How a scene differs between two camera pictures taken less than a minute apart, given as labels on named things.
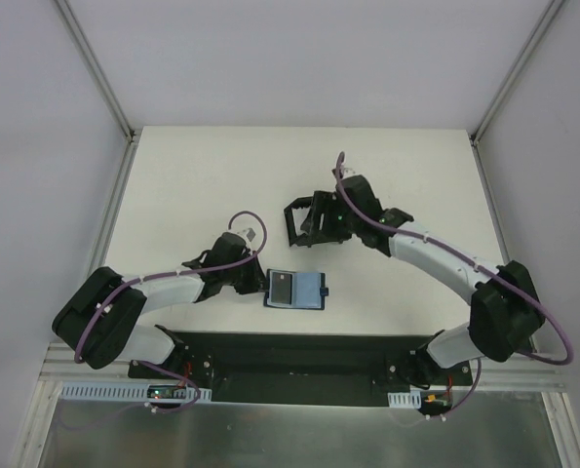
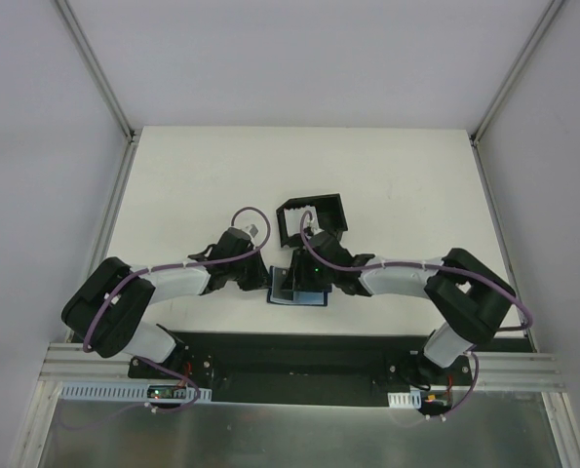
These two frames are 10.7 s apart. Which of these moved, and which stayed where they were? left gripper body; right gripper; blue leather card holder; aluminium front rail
Moved: right gripper
Stayed: left gripper body; blue leather card holder; aluminium front rail
